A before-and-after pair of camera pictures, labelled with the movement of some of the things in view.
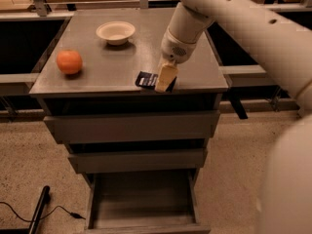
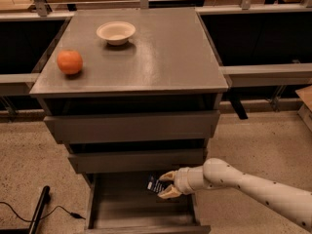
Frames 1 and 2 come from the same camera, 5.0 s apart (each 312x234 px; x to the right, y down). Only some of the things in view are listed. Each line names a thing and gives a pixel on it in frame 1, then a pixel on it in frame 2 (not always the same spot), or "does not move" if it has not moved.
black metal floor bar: [43, 200] does not move
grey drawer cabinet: [140, 150] does not move
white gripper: [175, 50] -> [182, 180]
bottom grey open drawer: [143, 202] does not move
